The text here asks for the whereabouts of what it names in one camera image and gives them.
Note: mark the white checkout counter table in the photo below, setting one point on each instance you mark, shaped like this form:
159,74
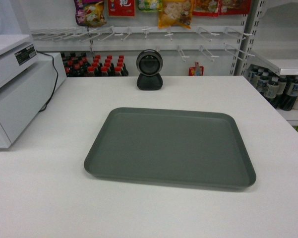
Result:
45,191

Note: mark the red snack bag hanging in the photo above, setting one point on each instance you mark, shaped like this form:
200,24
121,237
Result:
121,8

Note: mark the yellow snack bag hanging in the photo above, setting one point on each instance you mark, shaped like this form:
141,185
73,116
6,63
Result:
175,13

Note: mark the purple snack bag hanging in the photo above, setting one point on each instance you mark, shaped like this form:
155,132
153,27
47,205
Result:
89,13

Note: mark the white checkout scale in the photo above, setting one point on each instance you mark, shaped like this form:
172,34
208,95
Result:
17,53

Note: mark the black round barcode scanner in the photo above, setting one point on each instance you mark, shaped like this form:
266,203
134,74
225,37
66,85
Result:
149,63

